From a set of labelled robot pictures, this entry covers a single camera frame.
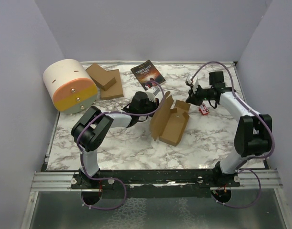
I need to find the red toy ambulance car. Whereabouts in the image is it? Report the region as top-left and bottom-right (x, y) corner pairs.
(199, 104), (209, 115)

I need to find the flat brown cardboard box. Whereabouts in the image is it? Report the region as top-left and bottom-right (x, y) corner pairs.
(100, 69), (124, 100)

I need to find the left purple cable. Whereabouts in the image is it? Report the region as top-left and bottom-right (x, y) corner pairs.
(76, 80), (165, 211)

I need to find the dark paperback book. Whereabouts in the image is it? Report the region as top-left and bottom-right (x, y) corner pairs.
(131, 60), (166, 91)

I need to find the cream orange cylindrical drawer unit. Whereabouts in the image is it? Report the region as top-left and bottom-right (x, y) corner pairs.
(43, 59), (98, 114)

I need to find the folded brown cardboard box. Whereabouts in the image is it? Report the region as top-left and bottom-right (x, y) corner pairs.
(86, 63), (116, 91)

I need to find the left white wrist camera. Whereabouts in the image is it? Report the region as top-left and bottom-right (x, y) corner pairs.
(145, 83), (160, 102)

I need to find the purple cable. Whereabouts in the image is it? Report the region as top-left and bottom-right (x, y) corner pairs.
(76, 80), (165, 211)
(190, 61), (275, 208)

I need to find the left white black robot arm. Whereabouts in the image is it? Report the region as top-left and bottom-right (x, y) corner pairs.
(71, 91), (163, 188)

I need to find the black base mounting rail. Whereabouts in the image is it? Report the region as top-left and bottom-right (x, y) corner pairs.
(71, 169), (240, 198)

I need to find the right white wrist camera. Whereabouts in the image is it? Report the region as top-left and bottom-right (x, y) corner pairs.
(185, 76), (199, 94)

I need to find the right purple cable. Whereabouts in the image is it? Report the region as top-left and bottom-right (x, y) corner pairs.
(190, 61), (275, 208)

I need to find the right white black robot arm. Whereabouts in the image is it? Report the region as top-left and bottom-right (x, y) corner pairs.
(186, 71), (275, 187)

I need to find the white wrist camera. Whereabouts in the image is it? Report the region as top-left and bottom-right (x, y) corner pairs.
(145, 83), (160, 102)
(185, 76), (199, 94)

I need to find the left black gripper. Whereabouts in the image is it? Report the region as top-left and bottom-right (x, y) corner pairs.
(138, 97), (166, 118)

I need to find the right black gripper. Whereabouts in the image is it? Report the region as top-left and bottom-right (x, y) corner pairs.
(185, 83), (213, 107)

